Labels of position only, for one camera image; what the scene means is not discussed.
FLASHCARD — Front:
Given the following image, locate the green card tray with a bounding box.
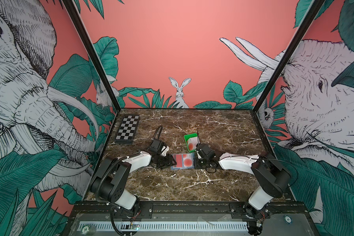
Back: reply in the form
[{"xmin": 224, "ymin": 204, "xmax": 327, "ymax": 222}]
[{"xmin": 184, "ymin": 133, "xmax": 198, "ymax": 152}]

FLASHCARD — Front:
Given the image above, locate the left black frame post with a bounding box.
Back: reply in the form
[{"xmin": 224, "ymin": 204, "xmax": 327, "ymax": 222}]
[{"xmin": 62, "ymin": 0, "xmax": 121, "ymax": 112}]

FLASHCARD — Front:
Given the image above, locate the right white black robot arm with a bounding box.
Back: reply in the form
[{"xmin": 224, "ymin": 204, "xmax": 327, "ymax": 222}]
[{"xmin": 195, "ymin": 144, "xmax": 292, "ymax": 215}]

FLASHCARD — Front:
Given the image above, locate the white red credit card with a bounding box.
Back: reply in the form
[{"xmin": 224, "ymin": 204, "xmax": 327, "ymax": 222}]
[
  {"xmin": 173, "ymin": 154, "xmax": 183, "ymax": 169},
  {"xmin": 183, "ymin": 153, "xmax": 194, "ymax": 169}
]

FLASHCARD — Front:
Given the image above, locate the white slotted cable duct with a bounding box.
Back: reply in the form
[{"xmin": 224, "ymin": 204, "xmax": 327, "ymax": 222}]
[{"xmin": 77, "ymin": 221, "xmax": 248, "ymax": 234}]

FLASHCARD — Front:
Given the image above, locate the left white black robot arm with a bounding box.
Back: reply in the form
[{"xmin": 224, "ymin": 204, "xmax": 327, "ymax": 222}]
[{"xmin": 88, "ymin": 139, "xmax": 177, "ymax": 214}]

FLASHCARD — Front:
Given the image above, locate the black front mounting rail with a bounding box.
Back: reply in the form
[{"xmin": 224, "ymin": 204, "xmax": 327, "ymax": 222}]
[{"xmin": 70, "ymin": 201, "xmax": 308, "ymax": 219}]

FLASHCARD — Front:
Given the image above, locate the right black frame post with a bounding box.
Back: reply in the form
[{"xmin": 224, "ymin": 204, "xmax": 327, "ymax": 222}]
[{"xmin": 252, "ymin": 0, "xmax": 325, "ymax": 113}]

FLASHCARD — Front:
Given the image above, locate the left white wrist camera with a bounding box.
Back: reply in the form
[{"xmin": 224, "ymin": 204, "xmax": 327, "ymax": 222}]
[{"xmin": 161, "ymin": 146, "xmax": 170, "ymax": 156}]

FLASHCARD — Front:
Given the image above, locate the blue card holder wallet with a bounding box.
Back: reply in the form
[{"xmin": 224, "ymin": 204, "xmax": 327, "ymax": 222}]
[{"xmin": 171, "ymin": 153, "xmax": 195, "ymax": 170}]

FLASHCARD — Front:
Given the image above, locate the black frame post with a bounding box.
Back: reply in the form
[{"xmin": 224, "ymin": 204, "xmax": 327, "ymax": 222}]
[
  {"xmin": 252, "ymin": 0, "xmax": 325, "ymax": 113},
  {"xmin": 62, "ymin": 0, "xmax": 121, "ymax": 112}
]

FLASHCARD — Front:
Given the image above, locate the black white checkerboard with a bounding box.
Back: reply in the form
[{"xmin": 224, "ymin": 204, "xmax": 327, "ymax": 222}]
[{"xmin": 114, "ymin": 114, "xmax": 140, "ymax": 145}]

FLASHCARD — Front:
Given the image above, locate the stack of cards in tray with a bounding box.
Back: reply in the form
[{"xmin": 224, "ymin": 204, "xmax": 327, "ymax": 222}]
[{"xmin": 187, "ymin": 136, "xmax": 198, "ymax": 151}]

